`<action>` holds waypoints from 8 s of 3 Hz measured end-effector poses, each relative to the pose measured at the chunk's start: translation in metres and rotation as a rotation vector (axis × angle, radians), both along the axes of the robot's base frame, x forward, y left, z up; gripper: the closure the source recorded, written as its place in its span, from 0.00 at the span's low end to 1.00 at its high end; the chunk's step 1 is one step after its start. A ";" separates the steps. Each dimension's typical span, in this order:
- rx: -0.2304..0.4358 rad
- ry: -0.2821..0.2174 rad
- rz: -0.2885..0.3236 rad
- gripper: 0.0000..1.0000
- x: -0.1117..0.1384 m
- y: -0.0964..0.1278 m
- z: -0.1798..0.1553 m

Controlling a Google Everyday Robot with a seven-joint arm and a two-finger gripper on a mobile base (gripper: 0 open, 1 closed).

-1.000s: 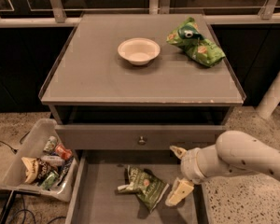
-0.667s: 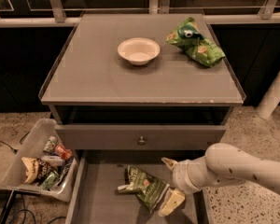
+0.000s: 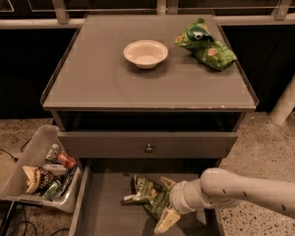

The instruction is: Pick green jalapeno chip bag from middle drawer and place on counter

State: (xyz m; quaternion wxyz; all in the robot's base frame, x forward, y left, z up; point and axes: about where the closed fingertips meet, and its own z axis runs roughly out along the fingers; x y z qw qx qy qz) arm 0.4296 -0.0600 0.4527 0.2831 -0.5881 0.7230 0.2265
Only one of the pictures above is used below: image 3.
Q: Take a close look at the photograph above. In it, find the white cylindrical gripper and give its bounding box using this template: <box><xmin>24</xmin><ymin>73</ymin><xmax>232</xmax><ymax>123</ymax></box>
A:
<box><xmin>154</xmin><ymin>177</ymin><xmax>206</xmax><ymax>234</ymax></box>

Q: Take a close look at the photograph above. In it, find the green jalapeno chip bag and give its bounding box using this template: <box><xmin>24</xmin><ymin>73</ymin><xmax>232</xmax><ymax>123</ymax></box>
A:
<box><xmin>124</xmin><ymin>175</ymin><xmax>169</xmax><ymax>220</ymax></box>

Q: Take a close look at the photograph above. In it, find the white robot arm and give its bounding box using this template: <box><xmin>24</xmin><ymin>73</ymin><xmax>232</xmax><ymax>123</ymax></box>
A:
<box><xmin>154</xmin><ymin>74</ymin><xmax>295</xmax><ymax>236</ymax></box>

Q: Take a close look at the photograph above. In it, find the round metal drawer knob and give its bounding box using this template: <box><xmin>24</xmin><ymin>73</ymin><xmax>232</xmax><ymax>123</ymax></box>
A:
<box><xmin>145</xmin><ymin>144</ymin><xmax>153</xmax><ymax>153</ymax></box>

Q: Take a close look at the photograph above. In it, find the grey open middle drawer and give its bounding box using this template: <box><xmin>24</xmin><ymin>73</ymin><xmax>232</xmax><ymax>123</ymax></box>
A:
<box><xmin>69</xmin><ymin>158</ymin><xmax>222</xmax><ymax>236</ymax></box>

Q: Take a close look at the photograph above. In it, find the dark blue snack bag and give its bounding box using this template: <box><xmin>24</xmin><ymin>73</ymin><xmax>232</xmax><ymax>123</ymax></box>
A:
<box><xmin>60</xmin><ymin>165</ymin><xmax>78</xmax><ymax>196</ymax></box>

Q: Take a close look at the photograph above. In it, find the grey drawer cabinet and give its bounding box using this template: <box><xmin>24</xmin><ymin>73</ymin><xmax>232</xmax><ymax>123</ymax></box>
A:
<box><xmin>39</xmin><ymin>14</ymin><xmax>260</xmax><ymax>236</ymax></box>

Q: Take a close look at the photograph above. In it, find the grey top drawer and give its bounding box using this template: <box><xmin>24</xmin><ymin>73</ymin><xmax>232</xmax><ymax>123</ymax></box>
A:
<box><xmin>58</xmin><ymin>132</ymin><xmax>237</xmax><ymax>158</ymax></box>

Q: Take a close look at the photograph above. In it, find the brown snack bag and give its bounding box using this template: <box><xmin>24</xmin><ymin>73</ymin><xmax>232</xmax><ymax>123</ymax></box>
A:
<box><xmin>23</xmin><ymin>166</ymin><xmax>61</xmax><ymax>194</ymax></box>

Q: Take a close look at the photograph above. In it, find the green chip bag on counter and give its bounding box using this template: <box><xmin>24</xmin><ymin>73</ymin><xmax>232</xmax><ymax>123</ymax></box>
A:
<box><xmin>175</xmin><ymin>18</ymin><xmax>237</xmax><ymax>71</ymax></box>

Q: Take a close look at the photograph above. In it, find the red orange soda can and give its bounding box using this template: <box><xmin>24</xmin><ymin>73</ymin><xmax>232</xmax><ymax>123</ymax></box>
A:
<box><xmin>57</xmin><ymin>151</ymin><xmax>76</xmax><ymax>169</ymax></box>

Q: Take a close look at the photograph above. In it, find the green soda can lower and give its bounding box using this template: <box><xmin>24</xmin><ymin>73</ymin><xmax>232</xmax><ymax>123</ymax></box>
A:
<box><xmin>43</xmin><ymin>180</ymin><xmax>62</xmax><ymax>201</ymax></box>

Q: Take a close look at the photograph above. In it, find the green soda can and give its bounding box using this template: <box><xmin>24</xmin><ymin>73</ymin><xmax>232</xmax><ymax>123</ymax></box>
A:
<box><xmin>45</xmin><ymin>144</ymin><xmax>61</xmax><ymax>162</ymax></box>
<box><xmin>43</xmin><ymin>180</ymin><xmax>62</xmax><ymax>201</ymax></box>

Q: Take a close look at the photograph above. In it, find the silver white can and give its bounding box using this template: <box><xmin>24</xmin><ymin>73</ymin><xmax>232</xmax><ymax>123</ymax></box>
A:
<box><xmin>42</xmin><ymin>164</ymin><xmax>68</xmax><ymax>176</ymax></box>

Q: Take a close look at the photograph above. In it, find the green soda can upper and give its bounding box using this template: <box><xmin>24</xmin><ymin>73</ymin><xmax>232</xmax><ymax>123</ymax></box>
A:
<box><xmin>45</xmin><ymin>144</ymin><xmax>61</xmax><ymax>162</ymax></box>

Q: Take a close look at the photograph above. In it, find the white paper bowl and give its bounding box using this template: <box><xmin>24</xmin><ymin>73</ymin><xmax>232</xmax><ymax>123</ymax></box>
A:
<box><xmin>123</xmin><ymin>40</ymin><xmax>168</xmax><ymax>69</ymax></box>

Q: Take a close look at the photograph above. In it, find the black floor cable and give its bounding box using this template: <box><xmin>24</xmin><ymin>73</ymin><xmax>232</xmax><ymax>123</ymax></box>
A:
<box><xmin>0</xmin><ymin>138</ymin><xmax>32</xmax><ymax>162</ymax></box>

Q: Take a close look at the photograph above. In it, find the metal window railing frame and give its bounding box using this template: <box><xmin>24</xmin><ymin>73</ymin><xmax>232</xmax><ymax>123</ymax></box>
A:
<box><xmin>0</xmin><ymin>0</ymin><xmax>295</xmax><ymax>30</ymax></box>

